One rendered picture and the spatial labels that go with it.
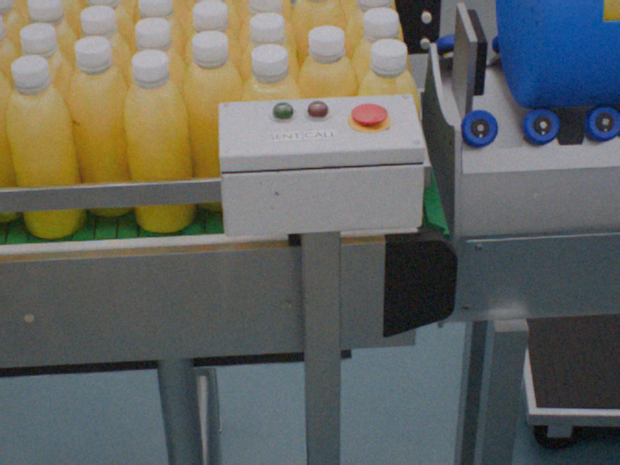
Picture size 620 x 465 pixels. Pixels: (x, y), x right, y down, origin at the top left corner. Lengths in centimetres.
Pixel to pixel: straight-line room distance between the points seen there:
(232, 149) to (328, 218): 12
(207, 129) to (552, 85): 40
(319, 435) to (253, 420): 96
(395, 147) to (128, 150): 33
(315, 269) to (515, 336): 47
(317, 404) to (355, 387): 106
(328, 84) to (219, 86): 12
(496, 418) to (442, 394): 68
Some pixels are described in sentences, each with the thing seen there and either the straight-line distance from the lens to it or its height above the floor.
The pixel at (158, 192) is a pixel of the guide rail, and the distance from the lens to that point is 138.
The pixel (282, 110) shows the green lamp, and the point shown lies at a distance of 123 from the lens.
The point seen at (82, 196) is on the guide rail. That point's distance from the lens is 139.
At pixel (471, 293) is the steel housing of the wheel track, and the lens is 166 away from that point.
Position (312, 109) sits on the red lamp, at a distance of 124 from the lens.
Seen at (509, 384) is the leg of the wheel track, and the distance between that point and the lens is 178.
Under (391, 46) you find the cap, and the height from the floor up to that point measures 111.
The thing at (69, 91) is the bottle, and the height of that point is 106.
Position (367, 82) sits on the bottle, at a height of 107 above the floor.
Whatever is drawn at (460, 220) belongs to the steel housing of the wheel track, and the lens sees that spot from 152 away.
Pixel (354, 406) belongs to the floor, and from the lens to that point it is 247.
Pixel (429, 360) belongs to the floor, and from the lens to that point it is 257.
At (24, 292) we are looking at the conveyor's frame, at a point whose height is 85.
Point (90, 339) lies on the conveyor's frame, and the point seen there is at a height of 77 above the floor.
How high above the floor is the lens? 176
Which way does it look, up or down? 38 degrees down
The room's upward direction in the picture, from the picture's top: 1 degrees counter-clockwise
